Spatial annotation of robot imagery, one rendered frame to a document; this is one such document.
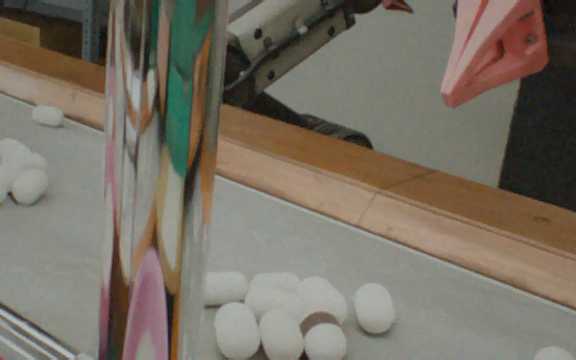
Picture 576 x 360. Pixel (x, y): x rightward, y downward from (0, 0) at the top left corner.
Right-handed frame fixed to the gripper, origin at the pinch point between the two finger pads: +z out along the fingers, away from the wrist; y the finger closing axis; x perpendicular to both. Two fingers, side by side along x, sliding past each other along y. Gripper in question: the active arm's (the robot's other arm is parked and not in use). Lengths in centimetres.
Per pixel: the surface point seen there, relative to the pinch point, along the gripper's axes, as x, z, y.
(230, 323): -2.7, 19.3, -0.7
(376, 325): 2.9, 14.2, 2.9
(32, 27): 124, -75, -253
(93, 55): 124, -71, -211
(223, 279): -0.1, 16.7, -4.8
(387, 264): 9.5, 7.7, -2.6
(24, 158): 1.7, 14.9, -28.4
